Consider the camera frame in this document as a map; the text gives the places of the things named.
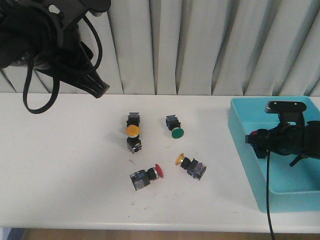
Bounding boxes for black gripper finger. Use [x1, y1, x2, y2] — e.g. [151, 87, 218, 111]
[245, 135, 258, 144]
[74, 71, 110, 99]

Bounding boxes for yellow mushroom push button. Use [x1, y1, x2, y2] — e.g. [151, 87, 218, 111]
[126, 124, 142, 154]

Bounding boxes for yellow push button lying sideways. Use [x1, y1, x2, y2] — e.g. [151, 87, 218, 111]
[175, 153, 207, 181]

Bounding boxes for white pleated curtain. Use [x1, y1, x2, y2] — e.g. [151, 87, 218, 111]
[0, 0, 320, 97]

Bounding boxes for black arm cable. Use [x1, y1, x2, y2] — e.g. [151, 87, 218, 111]
[265, 149, 276, 240]
[22, 14, 104, 115]

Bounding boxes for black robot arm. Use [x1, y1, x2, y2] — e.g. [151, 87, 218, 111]
[0, 0, 266, 99]
[245, 120, 320, 167]

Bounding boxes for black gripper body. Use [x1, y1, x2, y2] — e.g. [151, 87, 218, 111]
[32, 14, 100, 85]
[252, 126, 293, 159]

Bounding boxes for red mushroom push button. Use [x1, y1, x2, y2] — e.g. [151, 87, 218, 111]
[249, 130, 259, 138]

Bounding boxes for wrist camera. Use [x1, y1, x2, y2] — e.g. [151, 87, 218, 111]
[265, 100, 307, 127]
[46, 0, 111, 28]

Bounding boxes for green mushroom push button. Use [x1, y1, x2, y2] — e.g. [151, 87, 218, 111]
[126, 112, 140, 127]
[165, 115, 184, 139]

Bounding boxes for light blue plastic box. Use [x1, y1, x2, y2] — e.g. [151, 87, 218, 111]
[228, 96, 320, 213]

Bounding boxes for red push button lying sideways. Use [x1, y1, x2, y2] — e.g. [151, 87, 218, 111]
[129, 164, 164, 191]

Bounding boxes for green mushroom push button left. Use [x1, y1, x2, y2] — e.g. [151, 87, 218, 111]
[126, 112, 140, 127]

